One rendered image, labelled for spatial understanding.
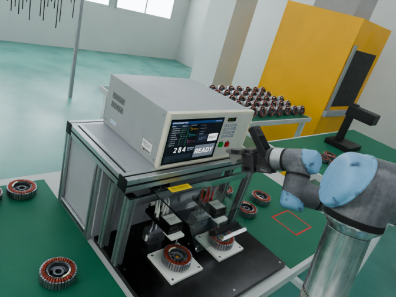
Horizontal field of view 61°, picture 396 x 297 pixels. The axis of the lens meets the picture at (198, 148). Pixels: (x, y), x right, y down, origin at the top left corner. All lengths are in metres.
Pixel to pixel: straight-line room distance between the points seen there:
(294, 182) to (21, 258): 0.92
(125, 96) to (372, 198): 0.89
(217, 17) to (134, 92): 4.06
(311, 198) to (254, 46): 6.71
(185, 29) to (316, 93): 5.25
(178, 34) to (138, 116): 8.12
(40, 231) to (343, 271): 1.05
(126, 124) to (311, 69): 3.76
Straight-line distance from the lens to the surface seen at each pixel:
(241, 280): 1.37
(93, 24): 7.96
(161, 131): 1.10
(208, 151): 1.27
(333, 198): 0.68
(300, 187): 1.06
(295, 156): 1.08
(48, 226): 1.42
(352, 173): 0.66
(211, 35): 5.22
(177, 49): 9.37
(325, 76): 4.69
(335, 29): 4.72
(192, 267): 1.31
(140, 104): 1.19
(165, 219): 1.25
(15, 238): 1.37
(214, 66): 5.13
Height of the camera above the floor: 1.66
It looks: 23 degrees down
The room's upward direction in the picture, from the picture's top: 17 degrees clockwise
